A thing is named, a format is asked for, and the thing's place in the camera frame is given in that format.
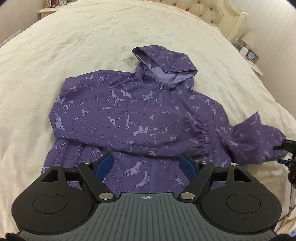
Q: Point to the cream bedspread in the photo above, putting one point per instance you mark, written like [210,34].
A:
[96,35]

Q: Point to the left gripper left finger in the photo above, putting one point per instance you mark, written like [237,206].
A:
[92,175]

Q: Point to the framed photo on nightstand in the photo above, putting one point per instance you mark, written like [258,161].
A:
[252,56]

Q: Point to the cream right nightstand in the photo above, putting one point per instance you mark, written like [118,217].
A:
[252,65]

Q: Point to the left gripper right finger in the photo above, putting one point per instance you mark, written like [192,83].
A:
[199,175]

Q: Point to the cream table lamp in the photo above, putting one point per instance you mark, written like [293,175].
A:
[247,39]

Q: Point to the purple patterned hooded jacket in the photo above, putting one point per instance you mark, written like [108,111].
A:
[147,119]

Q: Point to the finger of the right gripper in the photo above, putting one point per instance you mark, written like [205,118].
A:
[287,145]

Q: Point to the cream tufted headboard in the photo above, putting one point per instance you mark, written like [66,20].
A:
[218,13]

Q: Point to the cream left nightstand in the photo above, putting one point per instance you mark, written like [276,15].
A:
[49,10]

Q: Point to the cream nightstand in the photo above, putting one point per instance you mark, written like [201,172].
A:
[49,10]
[252,65]

